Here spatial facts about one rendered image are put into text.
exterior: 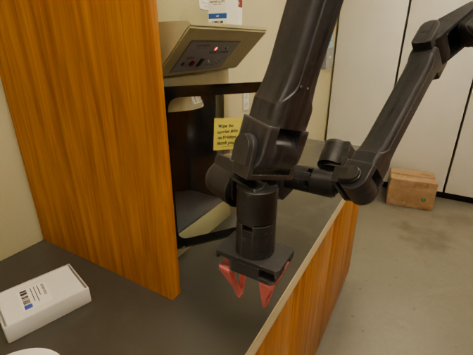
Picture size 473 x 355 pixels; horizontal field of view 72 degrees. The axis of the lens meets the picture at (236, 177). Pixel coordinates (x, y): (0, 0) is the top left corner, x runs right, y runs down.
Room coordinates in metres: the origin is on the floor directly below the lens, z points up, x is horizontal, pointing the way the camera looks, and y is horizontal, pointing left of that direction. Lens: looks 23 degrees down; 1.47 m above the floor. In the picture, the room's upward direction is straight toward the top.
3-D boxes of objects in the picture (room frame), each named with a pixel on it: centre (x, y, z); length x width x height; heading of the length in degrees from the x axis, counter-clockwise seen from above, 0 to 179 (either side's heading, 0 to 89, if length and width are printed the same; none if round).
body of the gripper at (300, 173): (0.67, -0.13, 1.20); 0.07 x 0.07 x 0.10; 59
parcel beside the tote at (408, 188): (2.93, -1.72, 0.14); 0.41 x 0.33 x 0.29; 66
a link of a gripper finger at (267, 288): (0.40, -0.03, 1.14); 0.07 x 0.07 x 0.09; 60
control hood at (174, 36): (0.79, 0.05, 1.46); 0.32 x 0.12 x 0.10; 150
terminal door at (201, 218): (0.75, 0.03, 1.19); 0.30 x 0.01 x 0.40; 114
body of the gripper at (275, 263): (0.41, -0.03, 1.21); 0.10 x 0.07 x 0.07; 60
